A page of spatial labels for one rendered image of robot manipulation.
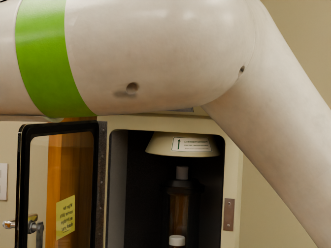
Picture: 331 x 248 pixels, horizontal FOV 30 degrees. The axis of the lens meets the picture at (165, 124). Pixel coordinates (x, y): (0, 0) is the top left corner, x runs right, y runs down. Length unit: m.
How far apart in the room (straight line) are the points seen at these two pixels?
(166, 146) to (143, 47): 0.92
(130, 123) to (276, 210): 0.59
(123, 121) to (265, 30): 0.78
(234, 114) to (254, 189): 1.15
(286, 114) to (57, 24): 0.25
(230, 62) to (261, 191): 1.31
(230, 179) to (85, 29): 0.89
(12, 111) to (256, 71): 0.24
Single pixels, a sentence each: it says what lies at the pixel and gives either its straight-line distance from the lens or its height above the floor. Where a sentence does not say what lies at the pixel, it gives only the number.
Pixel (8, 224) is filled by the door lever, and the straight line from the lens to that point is 1.18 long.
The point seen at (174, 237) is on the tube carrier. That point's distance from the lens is 1.43.
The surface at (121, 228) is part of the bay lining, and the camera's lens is 1.52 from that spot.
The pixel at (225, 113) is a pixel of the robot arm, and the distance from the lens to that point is 0.64.
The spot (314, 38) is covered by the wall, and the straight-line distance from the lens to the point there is 1.75.
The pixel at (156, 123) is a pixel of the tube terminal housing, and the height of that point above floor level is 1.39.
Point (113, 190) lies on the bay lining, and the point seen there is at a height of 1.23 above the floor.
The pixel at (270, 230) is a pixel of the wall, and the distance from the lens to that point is 1.79.
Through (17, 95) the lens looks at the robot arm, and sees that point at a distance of 0.52.
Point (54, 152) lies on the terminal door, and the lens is 1.20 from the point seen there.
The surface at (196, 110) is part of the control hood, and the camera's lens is 1.30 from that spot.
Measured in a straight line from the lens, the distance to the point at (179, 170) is 1.44.
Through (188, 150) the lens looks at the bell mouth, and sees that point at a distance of 1.36.
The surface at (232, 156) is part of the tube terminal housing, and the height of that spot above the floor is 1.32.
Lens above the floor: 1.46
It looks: 3 degrees down
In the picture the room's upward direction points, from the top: 2 degrees clockwise
